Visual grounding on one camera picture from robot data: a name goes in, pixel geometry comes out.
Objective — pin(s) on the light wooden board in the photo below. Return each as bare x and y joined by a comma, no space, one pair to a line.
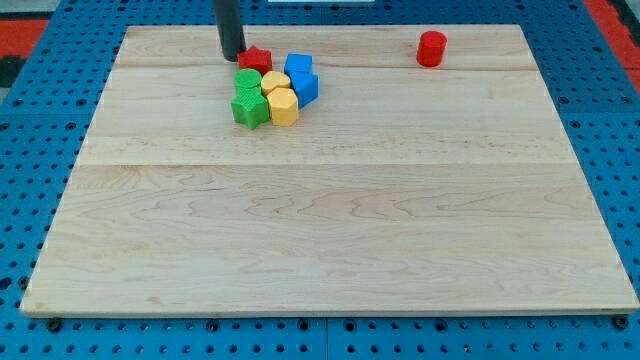
401,191

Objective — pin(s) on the yellow hexagon block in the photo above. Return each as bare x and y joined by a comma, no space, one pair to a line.
283,106

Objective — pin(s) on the blue pentagon block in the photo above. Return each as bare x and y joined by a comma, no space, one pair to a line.
306,87

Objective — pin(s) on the green star block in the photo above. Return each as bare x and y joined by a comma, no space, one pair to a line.
250,108

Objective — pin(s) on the yellow heart block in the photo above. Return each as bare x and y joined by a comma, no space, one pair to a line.
272,80

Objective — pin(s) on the blue cube block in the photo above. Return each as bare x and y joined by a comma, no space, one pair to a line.
296,62

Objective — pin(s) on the green cylinder block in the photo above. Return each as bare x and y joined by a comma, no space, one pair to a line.
247,79

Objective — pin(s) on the red star block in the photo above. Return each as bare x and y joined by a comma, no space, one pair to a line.
257,59

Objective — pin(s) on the red cylinder block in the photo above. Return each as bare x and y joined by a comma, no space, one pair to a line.
431,48

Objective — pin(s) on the black cylindrical pointer rod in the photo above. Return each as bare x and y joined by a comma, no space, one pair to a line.
230,28

